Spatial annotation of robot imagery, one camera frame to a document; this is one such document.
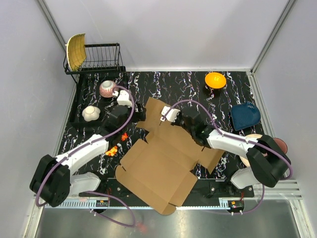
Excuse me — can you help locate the black marble pattern mat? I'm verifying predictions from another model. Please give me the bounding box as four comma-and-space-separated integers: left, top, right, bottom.
50, 71, 284, 179

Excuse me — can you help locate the red patterned bowl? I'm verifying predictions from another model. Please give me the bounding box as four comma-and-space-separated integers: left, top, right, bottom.
99, 80, 119, 98

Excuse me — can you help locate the dark blue bowl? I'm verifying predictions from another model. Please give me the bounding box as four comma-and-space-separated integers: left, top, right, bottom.
230, 101, 261, 131

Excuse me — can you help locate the cream floral plate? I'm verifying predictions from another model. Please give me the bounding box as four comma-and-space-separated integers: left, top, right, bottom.
240, 134, 262, 167

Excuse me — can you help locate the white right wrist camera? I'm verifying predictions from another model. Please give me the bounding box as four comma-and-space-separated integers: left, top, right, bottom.
160, 106, 180, 122

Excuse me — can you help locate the red orange leaf toy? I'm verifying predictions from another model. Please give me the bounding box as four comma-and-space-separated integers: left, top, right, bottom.
121, 133, 129, 141

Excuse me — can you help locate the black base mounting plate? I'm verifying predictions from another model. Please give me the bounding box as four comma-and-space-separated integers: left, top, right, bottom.
78, 178, 255, 208

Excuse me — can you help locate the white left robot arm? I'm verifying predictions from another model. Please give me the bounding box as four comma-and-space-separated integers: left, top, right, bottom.
29, 103, 146, 207

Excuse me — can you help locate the left controller box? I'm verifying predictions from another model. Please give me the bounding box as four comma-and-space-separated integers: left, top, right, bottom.
96, 198, 109, 208

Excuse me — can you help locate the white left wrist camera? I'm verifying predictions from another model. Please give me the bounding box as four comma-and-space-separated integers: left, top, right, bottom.
112, 90, 132, 107

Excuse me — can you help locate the white flower-shaped bowl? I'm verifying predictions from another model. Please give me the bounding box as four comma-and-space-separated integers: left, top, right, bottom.
82, 106, 101, 122

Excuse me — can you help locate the yellow red flower toy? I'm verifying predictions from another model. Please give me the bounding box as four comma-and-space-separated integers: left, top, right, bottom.
105, 146, 118, 157

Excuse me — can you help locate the black wire dish rack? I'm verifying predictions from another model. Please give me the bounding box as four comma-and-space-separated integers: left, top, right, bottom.
63, 43, 128, 128

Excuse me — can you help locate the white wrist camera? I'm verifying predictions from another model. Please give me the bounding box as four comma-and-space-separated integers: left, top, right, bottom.
112, 90, 132, 107
160, 106, 180, 122

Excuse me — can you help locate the right controller box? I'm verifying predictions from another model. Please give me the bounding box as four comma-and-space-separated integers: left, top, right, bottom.
228, 200, 245, 211

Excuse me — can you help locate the brown cardboard box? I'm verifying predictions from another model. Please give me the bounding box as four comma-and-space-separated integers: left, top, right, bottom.
115, 98, 224, 215

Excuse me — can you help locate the pink glass cup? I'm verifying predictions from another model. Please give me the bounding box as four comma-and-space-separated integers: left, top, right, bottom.
274, 138, 288, 154

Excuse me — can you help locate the aluminium frame rail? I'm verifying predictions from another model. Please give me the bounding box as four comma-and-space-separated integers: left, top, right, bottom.
33, 179, 304, 200

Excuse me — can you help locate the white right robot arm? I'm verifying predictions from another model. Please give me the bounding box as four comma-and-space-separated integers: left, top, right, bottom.
167, 110, 291, 197

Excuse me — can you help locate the controller box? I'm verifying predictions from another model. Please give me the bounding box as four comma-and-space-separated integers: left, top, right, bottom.
96, 198, 109, 208
228, 200, 245, 211

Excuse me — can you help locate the orange bowl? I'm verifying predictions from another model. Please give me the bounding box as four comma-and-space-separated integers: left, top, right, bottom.
205, 72, 226, 89

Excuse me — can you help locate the yellow woven plate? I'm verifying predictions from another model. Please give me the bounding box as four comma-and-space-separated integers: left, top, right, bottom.
66, 33, 86, 71

